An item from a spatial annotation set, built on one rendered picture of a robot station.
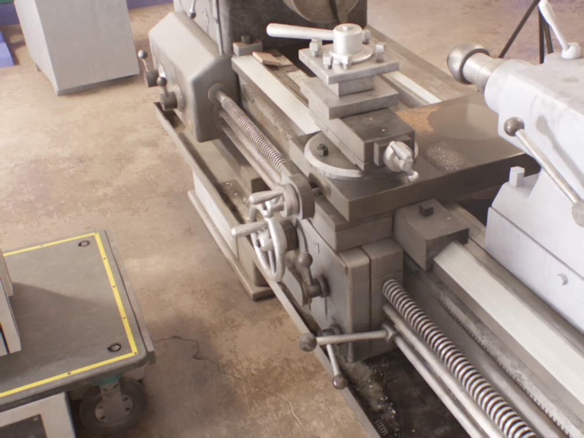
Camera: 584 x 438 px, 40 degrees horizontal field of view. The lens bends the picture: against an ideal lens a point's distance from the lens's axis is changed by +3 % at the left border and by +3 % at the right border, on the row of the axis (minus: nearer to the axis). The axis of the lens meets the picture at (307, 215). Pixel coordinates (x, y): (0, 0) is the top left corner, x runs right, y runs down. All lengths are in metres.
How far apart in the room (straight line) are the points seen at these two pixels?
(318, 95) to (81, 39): 2.91
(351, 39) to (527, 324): 0.68
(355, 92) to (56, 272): 1.24
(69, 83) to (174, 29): 1.71
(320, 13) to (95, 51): 2.32
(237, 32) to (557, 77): 1.26
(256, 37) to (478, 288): 1.34
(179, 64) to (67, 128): 1.62
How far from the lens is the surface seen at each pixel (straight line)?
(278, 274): 1.84
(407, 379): 1.93
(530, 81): 1.53
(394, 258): 1.66
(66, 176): 3.79
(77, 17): 4.47
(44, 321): 2.39
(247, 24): 2.55
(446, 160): 1.72
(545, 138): 1.49
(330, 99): 1.68
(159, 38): 2.95
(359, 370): 1.95
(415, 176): 1.57
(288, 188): 1.69
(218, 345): 2.66
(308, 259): 1.65
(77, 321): 2.36
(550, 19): 1.58
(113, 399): 2.34
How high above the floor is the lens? 1.76
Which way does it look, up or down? 33 degrees down
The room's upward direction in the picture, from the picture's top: 3 degrees counter-clockwise
